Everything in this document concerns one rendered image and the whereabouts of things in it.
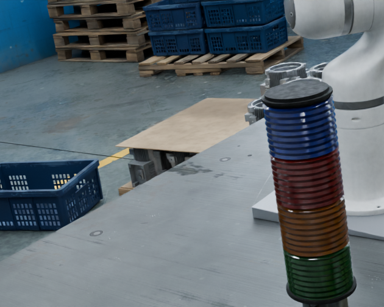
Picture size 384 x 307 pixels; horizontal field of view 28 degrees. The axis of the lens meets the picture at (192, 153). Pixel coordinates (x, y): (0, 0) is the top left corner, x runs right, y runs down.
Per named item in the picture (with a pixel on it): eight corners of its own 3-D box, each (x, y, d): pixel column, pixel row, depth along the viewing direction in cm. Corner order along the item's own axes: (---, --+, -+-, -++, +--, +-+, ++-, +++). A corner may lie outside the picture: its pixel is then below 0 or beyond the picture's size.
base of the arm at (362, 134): (292, 204, 141) (283, 111, 134) (342, 165, 154) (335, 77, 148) (388, 224, 129) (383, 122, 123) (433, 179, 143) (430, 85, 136)
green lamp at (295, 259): (363, 274, 71) (358, 230, 70) (341, 307, 66) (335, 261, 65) (303, 267, 74) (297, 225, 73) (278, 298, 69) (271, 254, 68)
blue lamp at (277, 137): (348, 137, 67) (343, 88, 65) (323, 162, 62) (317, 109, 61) (286, 136, 70) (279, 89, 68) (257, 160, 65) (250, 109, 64)
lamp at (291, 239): (358, 230, 70) (353, 184, 68) (335, 261, 65) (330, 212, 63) (297, 225, 73) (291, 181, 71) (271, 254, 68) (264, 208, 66)
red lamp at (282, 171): (353, 184, 68) (348, 137, 67) (330, 212, 63) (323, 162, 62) (291, 181, 71) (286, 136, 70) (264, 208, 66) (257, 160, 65)
